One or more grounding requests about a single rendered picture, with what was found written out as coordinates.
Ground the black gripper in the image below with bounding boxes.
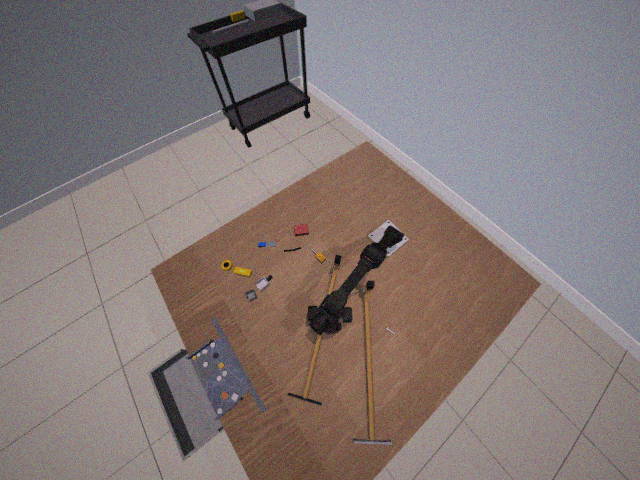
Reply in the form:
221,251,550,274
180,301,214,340
307,306,353,322

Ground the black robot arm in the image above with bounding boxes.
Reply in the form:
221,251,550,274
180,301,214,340
309,225,404,335

